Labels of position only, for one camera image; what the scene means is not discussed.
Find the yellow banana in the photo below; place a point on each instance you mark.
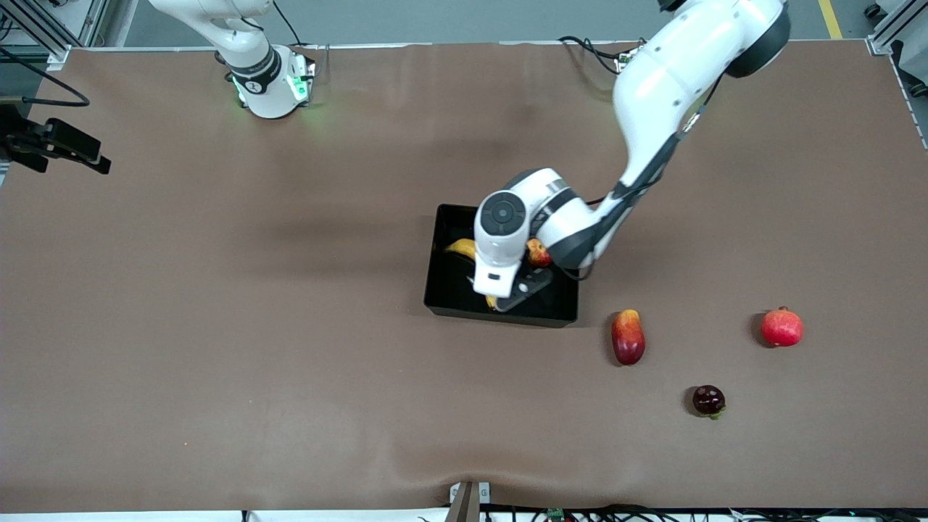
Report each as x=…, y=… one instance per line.
x=462, y=249

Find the metal table clamp bracket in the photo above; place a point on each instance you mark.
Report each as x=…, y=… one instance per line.
x=467, y=502

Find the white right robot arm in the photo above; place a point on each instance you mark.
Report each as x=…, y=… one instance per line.
x=254, y=65

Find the dark purple mangosteen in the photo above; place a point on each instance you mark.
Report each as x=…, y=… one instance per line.
x=708, y=400

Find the aluminium frame profile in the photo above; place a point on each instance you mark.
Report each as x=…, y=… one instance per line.
x=895, y=25
x=43, y=29

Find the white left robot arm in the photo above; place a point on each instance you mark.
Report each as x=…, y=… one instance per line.
x=652, y=109

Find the red yellow mango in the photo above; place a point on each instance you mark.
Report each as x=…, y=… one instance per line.
x=628, y=338

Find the red yellow apple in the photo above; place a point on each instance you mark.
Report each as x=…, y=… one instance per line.
x=539, y=254

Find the red pomegranate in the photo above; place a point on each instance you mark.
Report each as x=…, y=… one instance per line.
x=782, y=328

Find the brown table cover mat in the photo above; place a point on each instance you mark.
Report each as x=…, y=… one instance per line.
x=362, y=181

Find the black plastic box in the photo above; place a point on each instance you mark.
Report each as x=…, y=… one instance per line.
x=453, y=286

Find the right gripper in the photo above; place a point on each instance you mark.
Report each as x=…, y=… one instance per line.
x=30, y=139

